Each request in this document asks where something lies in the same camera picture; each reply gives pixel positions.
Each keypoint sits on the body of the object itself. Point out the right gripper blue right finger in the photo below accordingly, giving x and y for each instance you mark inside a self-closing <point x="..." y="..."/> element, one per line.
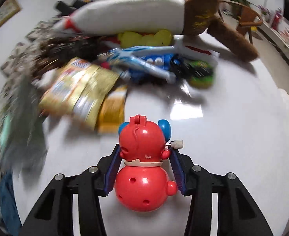
<point x="238" y="213"/>

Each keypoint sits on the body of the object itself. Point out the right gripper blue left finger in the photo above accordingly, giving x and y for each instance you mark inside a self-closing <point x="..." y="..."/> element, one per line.
<point x="52" y="213"/>

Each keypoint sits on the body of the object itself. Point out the red wind-up toy figure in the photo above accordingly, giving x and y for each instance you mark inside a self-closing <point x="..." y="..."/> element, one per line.
<point x="142" y="184"/>

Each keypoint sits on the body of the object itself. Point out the grey trash bag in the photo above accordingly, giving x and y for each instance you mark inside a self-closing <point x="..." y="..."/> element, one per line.
<point x="22" y="140"/>

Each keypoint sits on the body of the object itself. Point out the yellow snack bag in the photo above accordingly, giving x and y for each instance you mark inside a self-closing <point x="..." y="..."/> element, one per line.
<point x="88" y="93"/>

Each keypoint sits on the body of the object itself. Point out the green round toy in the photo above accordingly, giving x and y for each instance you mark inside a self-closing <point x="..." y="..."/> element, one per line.
<point x="202" y="74"/>

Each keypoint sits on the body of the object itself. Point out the floral patterned sofa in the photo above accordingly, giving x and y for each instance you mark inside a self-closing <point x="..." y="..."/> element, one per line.
<point x="22" y="61"/>

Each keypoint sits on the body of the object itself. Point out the white red flat box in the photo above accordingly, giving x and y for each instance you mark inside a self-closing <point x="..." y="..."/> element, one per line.
<point x="197" y="53"/>

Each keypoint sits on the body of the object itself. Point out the long white tv cabinet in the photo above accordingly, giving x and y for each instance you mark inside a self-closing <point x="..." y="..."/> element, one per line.
<point x="275" y="38"/>

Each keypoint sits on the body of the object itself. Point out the wooden armchair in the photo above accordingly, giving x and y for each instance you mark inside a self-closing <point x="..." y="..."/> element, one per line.
<point x="249" y="18"/>

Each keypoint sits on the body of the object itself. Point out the red fire extinguisher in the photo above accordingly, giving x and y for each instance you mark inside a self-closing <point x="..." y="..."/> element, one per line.
<point x="277" y="19"/>

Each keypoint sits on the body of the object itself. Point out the white and brown plush knife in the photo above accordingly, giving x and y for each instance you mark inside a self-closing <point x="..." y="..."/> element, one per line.
<point x="180" y="17"/>

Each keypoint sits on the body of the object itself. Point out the framed wall picture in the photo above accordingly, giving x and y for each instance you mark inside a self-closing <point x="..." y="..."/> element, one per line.
<point x="8" y="9"/>

